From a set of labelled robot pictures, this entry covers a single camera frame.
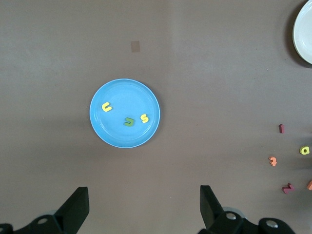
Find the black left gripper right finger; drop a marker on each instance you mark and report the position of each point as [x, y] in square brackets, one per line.
[212, 214]

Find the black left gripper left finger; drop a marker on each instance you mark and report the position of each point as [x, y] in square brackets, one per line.
[72, 209]

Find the green foam letter n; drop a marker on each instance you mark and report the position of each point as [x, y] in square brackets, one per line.
[129, 124]

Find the yellow foam letter u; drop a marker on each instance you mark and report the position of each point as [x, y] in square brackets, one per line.
[107, 110]

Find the yellow foam letter s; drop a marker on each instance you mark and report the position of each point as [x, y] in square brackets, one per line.
[144, 118]

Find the dark red letter f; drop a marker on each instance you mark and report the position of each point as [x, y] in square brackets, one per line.
[287, 189]

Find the orange foam letter t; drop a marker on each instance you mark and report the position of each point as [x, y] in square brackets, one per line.
[273, 161]

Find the orange foam letter v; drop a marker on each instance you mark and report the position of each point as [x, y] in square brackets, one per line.
[310, 185]

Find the yellow foam letter a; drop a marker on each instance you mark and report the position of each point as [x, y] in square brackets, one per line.
[301, 150]

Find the dark red foam letter i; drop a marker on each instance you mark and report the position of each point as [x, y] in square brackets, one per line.
[281, 128]

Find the blue plate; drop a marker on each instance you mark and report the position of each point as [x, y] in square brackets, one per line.
[136, 97]

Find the brown tape patch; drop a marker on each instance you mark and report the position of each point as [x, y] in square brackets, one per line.
[135, 46]

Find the cream white plate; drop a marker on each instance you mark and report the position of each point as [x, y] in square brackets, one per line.
[306, 29]

